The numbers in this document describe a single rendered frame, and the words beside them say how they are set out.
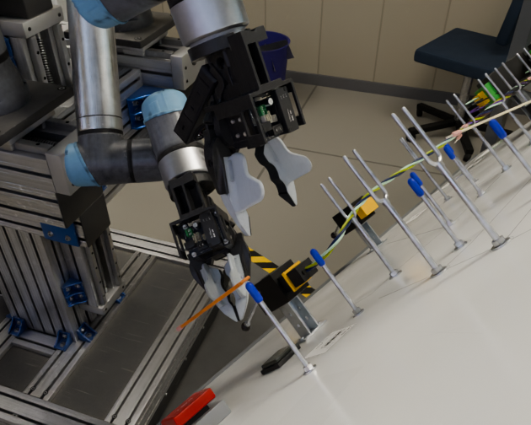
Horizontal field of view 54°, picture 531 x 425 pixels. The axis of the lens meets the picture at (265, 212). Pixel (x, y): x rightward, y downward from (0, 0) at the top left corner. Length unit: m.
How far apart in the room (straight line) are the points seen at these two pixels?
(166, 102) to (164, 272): 1.30
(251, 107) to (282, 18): 3.35
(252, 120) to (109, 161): 0.40
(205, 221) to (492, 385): 0.52
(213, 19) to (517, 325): 0.40
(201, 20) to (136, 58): 0.91
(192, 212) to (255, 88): 0.25
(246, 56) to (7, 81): 0.64
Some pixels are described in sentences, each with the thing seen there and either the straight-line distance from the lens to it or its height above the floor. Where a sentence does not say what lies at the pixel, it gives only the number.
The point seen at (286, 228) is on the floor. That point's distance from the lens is 2.55.
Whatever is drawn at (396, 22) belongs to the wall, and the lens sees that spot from 3.72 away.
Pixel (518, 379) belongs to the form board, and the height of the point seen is 1.43.
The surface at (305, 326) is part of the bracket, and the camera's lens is 0.66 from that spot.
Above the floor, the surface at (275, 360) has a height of 1.12.
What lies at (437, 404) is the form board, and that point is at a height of 1.39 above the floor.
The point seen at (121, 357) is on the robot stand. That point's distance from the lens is 1.82.
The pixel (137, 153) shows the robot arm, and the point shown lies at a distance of 0.90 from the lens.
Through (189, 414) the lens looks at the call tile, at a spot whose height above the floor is 1.13.
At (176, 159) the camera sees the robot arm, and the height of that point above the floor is 1.21.
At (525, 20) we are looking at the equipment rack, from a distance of 1.46.
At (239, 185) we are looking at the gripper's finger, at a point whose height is 1.29.
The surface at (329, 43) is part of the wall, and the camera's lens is 3.84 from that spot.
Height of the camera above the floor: 1.62
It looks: 38 degrees down
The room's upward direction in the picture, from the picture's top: straight up
